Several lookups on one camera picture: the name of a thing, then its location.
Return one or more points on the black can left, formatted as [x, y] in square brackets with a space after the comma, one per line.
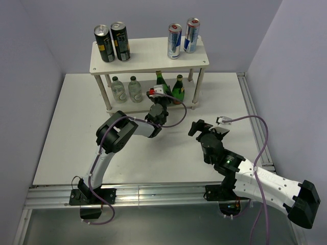
[104, 43]

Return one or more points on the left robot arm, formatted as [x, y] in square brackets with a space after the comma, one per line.
[112, 136]

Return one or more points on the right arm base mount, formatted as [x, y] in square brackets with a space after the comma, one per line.
[228, 202]

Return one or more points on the black can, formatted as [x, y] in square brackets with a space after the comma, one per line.
[104, 43]
[120, 37]

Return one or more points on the white two-tier shelf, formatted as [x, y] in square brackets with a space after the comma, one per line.
[148, 56]

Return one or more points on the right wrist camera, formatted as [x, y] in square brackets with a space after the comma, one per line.
[223, 125]

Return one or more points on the aluminium rail frame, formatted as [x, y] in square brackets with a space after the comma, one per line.
[70, 147]

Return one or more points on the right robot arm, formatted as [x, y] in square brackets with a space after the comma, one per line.
[299, 201]

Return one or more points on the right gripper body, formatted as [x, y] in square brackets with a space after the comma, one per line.
[219, 133]

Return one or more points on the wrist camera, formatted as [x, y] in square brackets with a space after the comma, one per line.
[156, 91]
[223, 125]

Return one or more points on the clear soda bottle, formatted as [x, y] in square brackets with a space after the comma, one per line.
[135, 90]
[118, 90]

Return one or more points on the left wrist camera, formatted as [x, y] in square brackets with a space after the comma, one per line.
[156, 91]

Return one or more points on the silver can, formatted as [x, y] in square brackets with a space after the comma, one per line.
[174, 40]
[191, 35]

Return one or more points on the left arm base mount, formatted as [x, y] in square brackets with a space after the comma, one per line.
[92, 208]

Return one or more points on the green glass bottle front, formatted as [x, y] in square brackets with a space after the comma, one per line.
[160, 81]

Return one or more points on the green glass bottle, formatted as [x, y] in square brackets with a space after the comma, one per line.
[160, 81]
[178, 91]

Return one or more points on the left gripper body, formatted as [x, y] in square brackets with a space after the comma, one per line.
[163, 102]

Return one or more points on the black can right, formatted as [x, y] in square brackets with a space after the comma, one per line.
[120, 37]

